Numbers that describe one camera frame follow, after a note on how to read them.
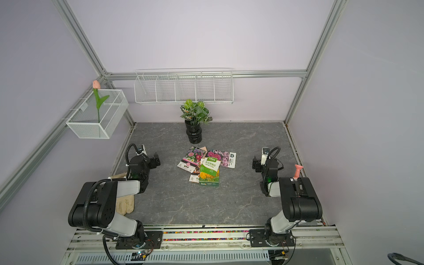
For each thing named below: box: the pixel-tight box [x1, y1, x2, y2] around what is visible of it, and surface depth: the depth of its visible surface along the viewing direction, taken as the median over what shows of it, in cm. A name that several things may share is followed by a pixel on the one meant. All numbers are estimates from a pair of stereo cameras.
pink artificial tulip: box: [92, 80, 110, 124], surface depth 85 cm
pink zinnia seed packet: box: [176, 146, 205, 174], surface depth 103 cm
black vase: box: [184, 119, 203, 145], surface depth 105 cm
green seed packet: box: [199, 156, 222, 187], surface depth 96 cm
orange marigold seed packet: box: [188, 165, 201, 184], surface depth 95 cm
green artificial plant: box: [179, 98, 213, 127], surface depth 93 cm
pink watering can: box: [293, 163, 304, 180], surface depth 86 cm
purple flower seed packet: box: [207, 149, 237, 169], surface depth 103 cm
